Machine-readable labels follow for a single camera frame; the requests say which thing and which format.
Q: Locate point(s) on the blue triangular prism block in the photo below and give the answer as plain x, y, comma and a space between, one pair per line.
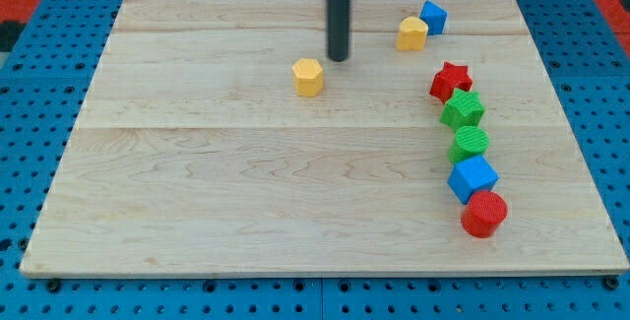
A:
434, 16

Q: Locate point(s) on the green cylinder block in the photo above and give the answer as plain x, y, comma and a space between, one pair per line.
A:
468, 141

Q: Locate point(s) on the red star block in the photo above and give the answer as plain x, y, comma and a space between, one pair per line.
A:
450, 77

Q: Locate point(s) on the yellow heart block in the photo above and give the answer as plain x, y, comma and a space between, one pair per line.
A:
412, 34

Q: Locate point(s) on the yellow hexagon block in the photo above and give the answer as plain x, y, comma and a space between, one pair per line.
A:
307, 77

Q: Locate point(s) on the red cylinder block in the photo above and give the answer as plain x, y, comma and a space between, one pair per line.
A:
484, 213

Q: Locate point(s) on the green star block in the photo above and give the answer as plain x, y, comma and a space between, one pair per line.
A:
463, 108

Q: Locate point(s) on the blue cube block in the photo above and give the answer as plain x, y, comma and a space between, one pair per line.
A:
470, 176

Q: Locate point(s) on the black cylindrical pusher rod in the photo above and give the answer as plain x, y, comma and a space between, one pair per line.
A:
338, 29

